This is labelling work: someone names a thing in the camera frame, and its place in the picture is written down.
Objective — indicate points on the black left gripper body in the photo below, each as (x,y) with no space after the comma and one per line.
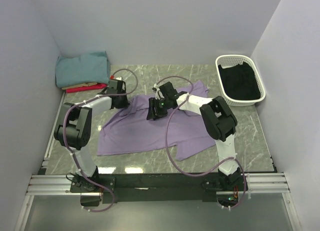
(123,102)

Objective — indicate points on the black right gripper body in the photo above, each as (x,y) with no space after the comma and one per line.
(161,107)

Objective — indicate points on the purple t shirt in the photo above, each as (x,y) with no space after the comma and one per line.
(128,131)

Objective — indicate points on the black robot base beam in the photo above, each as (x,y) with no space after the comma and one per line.
(145,187)

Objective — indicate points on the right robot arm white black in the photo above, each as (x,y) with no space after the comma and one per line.
(219,121)

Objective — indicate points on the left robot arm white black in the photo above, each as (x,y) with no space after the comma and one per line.
(73,129)

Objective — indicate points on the folded pink t shirt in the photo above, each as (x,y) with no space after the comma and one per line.
(98,86)

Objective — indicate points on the folded tan t shirt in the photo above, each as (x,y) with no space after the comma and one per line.
(87,84)

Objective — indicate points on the black t shirt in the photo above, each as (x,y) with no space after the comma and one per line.
(239,82)

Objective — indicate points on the white plastic laundry basket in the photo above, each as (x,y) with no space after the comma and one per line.
(231,60)

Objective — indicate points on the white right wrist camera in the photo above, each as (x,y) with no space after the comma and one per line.
(157,91)

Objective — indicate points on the aluminium frame rail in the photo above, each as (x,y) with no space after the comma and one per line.
(49,205)

